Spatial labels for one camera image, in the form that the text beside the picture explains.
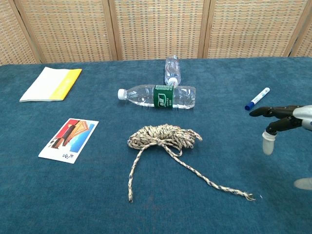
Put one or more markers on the blue tablecloth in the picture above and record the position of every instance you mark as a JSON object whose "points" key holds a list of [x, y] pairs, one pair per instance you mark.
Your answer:
{"points": [[73, 195]]}

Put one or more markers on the green label water bottle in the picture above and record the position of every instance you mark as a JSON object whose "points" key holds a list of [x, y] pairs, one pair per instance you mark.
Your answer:
{"points": [[163, 96]]}

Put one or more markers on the woven rattan screen panel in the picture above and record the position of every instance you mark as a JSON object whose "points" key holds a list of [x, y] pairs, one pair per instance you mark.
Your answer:
{"points": [[253, 26], [307, 44], [68, 29], [12, 36], [158, 26]]}

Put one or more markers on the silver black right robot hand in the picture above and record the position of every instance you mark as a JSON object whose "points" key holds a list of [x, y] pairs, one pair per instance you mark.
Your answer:
{"points": [[295, 114]]}

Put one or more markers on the white and yellow booklet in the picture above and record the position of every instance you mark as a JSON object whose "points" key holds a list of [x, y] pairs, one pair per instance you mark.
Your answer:
{"points": [[46, 85]]}

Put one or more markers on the unlabelled clear plastic bottle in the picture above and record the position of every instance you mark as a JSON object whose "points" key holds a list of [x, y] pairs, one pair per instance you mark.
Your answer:
{"points": [[172, 69]]}

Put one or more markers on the white marker blue cap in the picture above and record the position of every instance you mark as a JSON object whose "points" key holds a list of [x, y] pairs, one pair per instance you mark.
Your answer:
{"points": [[258, 97]]}

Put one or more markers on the picture postcard with handwriting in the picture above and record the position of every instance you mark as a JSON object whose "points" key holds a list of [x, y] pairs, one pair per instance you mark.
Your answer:
{"points": [[69, 140]]}

